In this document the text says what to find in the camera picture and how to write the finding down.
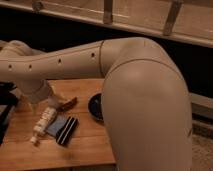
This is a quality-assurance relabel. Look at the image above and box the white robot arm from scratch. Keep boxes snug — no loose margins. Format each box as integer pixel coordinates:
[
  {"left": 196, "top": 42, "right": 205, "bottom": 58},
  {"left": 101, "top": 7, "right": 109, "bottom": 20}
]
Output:
[{"left": 0, "top": 37, "right": 192, "bottom": 171}]

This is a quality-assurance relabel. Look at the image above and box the wooden cutting board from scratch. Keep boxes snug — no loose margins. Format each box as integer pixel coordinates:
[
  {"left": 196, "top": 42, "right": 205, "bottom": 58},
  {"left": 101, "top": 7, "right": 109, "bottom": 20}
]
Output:
[{"left": 0, "top": 79, "right": 114, "bottom": 170}]

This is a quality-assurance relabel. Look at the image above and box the metal rail frame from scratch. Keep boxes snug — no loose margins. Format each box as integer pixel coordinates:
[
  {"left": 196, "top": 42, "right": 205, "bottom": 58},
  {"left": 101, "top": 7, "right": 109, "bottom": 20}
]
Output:
[{"left": 0, "top": 0, "right": 213, "bottom": 48}]

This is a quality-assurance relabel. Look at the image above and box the dark ceramic bowl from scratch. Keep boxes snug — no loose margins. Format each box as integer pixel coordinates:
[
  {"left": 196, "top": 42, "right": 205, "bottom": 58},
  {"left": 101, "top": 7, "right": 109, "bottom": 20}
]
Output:
[{"left": 88, "top": 93, "right": 103, "bottom": 122}]

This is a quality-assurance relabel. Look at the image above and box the brown red marker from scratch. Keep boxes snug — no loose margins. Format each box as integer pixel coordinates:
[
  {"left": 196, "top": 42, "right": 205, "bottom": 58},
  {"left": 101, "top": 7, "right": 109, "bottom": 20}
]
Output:
[{"left": 57, "top": 97, "right": 77, "bottom": 112}]

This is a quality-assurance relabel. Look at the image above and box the black white striped block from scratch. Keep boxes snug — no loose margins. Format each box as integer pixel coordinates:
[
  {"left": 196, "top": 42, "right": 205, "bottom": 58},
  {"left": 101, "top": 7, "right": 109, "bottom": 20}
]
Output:
[{"left": 56, "top": 117, "right": 78, "bottom": 146}]

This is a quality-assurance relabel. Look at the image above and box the black cables and equipment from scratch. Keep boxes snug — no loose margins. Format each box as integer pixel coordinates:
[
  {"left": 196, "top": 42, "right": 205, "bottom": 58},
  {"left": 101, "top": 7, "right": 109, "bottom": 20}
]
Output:
[{"left": 0, "top": 81, "right": 20, "bottom": 147}]

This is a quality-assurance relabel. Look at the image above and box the white plastic bottle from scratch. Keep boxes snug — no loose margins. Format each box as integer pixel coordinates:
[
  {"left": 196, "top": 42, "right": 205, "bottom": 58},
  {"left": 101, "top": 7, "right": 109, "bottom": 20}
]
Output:
[{"left": 30, "top": 107, "right": 57, "bottom": 145}]

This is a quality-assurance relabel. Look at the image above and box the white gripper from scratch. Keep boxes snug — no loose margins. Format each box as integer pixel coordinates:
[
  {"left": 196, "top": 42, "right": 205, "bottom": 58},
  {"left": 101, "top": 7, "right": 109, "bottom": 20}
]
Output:
[{"left": 16, "top": 80, "right": 53, "bottom": 104}]

